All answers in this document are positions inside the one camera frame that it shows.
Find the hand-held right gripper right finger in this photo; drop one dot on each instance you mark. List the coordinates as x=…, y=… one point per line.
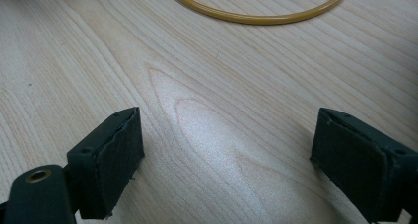
x=358, y=158

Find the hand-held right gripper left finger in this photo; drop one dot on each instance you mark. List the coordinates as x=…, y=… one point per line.
x=108, y=164

